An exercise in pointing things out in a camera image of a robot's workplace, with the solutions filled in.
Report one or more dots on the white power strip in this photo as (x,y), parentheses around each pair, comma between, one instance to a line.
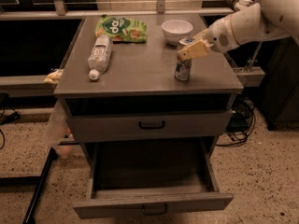
(237,5)

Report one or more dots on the black upper drawer handle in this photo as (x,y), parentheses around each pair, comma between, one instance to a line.
(152,125)

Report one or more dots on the grey drawer cabinet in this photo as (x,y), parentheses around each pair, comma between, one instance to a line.
(140,79)

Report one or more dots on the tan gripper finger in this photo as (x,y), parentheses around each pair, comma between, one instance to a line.
(201,35)
(193,49)

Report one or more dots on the black lower drawer handle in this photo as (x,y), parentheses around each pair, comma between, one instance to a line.
(154,209)

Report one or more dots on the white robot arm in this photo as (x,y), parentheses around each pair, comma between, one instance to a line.
(264,21)

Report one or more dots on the clear plastic bag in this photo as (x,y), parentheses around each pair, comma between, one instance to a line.
(57,134)

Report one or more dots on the white bowl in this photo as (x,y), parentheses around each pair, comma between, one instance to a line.
(174,30)

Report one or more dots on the open lower drawer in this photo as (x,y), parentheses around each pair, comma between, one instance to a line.
(127,174)

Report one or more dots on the clear plastic water bottle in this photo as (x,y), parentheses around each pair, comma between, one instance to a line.
(99,59)

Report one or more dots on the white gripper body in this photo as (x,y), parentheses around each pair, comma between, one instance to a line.
(219,35)

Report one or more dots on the green snack bag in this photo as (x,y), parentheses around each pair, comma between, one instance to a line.
(122,29)

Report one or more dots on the yellow crumpled wrapper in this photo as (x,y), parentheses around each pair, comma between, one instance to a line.
(54,77)

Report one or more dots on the black drawer handle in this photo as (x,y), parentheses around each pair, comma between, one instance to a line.
(154,209)
(152,125)

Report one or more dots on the black floor frame bar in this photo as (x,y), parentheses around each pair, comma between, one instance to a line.
(30,213)

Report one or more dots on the redbull can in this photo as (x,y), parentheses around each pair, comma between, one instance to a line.
(183,68)

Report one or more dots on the upper grey drawer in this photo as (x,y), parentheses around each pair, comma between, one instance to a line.
(90,129)

